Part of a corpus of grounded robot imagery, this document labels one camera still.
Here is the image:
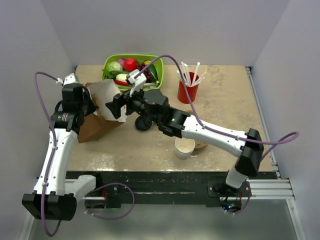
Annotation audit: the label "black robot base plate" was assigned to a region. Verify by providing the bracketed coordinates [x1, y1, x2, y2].
[42, 169, 278, 210]

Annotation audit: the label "aluminium frame rail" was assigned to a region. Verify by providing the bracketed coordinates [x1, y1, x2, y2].
[245, 66, 307, 240]

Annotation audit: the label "green plastic produce bin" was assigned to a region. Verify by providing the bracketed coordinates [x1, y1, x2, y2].
[101, 53, 164, 92]

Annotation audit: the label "stack of white paper cups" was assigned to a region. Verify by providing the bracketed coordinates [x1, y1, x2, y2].
[174, 138, 196, 159]

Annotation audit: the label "green toy cabbage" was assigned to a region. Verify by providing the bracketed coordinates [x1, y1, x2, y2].
[106, 61, 123, 72]

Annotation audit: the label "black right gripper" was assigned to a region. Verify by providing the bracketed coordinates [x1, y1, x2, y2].
[106, 82, 161, 125]

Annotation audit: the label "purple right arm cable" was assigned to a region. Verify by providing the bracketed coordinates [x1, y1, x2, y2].
[136, 54, 300, 216]

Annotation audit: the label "purple toy grapes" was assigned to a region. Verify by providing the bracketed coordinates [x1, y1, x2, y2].
[137, 63, 154, 83]

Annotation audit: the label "white toy radish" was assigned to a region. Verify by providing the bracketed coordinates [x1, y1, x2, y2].
[115, 73, 127, 83]

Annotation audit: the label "red straw holder cup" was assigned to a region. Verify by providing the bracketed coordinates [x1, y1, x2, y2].
[177, 71, 199, 104]

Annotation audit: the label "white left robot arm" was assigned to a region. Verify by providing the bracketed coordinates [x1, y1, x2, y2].
[22, 83, 104, 221]

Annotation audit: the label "brown paper takeout bag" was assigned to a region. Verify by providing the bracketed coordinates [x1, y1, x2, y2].
[77, 79, 127, 143]

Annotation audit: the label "green toy cucumber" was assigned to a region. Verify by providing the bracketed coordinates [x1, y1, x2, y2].
[148, 64, 159, 81]

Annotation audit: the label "white wrapped straw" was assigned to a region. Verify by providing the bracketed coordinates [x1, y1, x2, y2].
[176, 70, 191, 87]
[191, 62, 201, 86]
[191, 72, 206, 87]
[181, 61, 191, 87]

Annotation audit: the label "black coffee cup lid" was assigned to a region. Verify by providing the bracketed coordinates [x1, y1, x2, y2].
[134, 116, 153, 132]

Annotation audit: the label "purple toy onion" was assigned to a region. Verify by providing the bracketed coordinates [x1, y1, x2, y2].
[117, 58, 125, 65]

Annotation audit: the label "red toy apple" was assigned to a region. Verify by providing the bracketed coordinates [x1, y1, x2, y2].
[123, 58, 138, 72]

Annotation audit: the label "brown pulp cup carrier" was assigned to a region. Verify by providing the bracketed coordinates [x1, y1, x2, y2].
[194, 140, 208, 151]

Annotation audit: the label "red toy chili pepper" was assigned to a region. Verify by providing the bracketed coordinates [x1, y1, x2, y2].
[113, 79, 130, 87]

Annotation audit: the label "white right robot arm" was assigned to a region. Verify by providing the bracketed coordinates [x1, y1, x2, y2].
[105, 89, 264, 197]

